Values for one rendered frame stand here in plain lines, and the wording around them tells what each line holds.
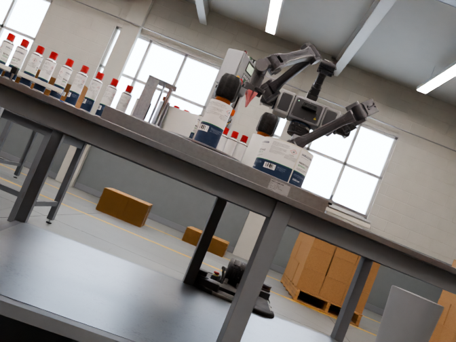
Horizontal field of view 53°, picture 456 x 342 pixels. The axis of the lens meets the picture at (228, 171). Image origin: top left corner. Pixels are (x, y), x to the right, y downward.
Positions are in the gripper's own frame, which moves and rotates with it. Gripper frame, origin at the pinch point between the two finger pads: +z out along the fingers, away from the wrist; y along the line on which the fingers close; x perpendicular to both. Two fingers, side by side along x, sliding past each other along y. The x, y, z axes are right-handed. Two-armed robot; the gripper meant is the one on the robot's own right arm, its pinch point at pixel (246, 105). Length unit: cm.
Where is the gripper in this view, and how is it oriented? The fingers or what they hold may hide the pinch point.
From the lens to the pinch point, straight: 212.7
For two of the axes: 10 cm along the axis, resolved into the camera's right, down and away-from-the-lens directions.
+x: -1.8, 0.2, 9.8
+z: -3.7, 9.2, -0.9
